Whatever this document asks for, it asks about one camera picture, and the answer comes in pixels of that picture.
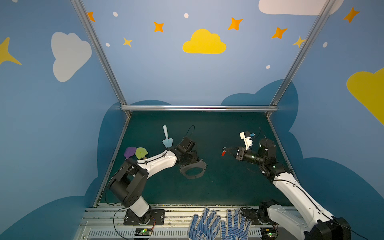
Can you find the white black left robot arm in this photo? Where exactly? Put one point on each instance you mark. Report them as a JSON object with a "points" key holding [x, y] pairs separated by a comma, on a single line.
{"points": [[128, 183]]}

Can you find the left blue dotted work glove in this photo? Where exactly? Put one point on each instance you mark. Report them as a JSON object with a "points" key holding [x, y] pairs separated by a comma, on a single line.
{"points": [[206, 226]]}

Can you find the purple toy spatula pink handle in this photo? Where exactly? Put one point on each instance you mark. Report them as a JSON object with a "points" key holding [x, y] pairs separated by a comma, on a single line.
{"points": [[129, 152]]}

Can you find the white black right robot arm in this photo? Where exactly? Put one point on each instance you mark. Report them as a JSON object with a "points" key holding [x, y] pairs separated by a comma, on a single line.
{"points": [[315, 223]]}

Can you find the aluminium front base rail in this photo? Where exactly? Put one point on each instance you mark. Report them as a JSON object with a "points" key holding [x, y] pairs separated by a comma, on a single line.
{"points": [[173, 228]]}

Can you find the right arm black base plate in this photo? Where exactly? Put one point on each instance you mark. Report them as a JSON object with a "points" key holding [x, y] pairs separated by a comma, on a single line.
{"points": [[252, 214]]}

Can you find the aluminium frame post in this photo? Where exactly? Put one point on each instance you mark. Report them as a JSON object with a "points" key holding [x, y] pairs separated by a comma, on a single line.
{"points": [[87, 24], [311, 37]]}

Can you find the right blue dotted work glove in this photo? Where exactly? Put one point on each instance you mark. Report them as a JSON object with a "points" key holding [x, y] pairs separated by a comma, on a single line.
{"points": [[236, 227]]}

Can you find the red key tag with keyring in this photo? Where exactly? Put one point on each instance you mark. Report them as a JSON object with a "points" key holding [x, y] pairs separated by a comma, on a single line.
{"points": [[224, 151]]}

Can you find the aluminium frame right post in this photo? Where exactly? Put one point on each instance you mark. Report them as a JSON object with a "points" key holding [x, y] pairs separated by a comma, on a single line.
{"points": [[311, 37]]}

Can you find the blue dotted work glove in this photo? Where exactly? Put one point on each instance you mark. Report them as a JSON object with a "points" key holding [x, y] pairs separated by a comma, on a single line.
{"points": [[236, 227], [206, 226]]}

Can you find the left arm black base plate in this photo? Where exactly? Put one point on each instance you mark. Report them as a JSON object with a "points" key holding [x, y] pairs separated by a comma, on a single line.
{"points": [[156, 216]]}

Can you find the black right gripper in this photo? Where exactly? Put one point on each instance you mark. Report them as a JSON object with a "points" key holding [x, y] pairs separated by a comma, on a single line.
{"points": [[240, 153]]}

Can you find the aluminium frame left post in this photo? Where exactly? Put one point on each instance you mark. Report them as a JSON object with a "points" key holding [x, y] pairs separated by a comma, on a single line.
{"points": [[87, 24]]}

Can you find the grey perforated metal ring plate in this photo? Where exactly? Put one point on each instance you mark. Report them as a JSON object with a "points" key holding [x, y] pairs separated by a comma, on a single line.
{"points": [[194, 171]]}

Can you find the light blue toy shovel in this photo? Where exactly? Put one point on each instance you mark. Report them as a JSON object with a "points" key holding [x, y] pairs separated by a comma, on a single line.
{"points": [[168, 142]]}

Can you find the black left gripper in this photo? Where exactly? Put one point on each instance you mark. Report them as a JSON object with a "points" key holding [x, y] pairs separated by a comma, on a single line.
{"points": [[189, 159]]}

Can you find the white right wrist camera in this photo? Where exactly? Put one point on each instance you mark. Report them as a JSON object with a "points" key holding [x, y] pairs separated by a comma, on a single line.
{"points": [[247, 138]]}

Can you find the aluminium frame back rail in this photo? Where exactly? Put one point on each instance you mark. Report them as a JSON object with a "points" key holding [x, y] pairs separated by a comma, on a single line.
{"points": [[199, 108]]}

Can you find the green toy spatula wooden handle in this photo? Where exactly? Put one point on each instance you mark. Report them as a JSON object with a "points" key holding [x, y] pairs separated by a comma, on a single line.
{"points": [[141, 153]]}

